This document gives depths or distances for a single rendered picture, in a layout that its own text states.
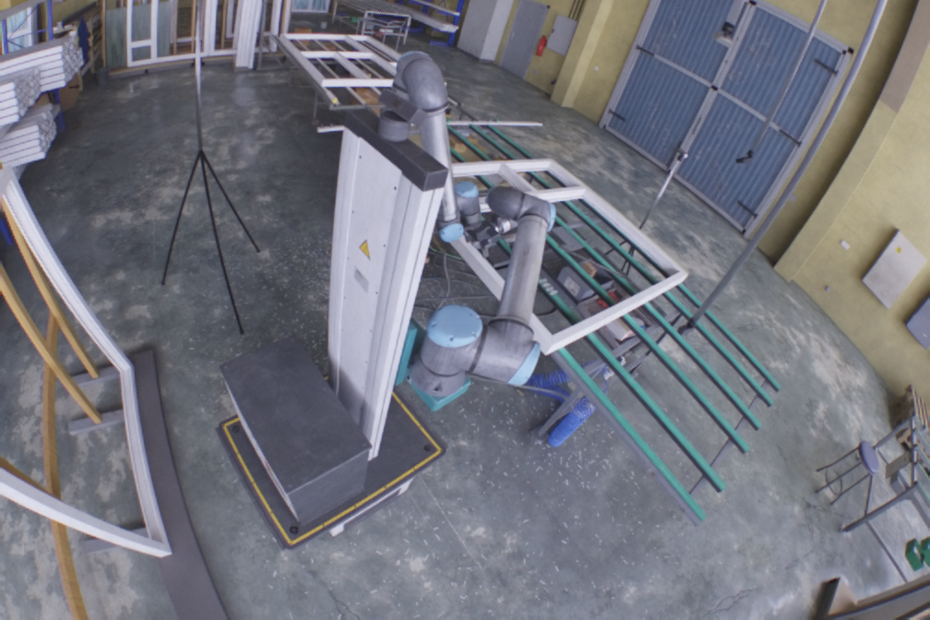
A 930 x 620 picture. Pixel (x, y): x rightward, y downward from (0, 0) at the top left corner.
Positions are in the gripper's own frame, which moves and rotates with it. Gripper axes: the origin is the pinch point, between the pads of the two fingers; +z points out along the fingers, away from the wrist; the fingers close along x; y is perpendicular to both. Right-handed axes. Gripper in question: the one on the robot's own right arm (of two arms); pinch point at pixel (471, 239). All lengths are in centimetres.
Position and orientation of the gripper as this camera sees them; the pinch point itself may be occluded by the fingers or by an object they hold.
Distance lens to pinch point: 214.4
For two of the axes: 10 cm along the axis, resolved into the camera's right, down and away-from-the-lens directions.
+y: 0.3, 6.1, 7.9
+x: -5.4, -6.5, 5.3
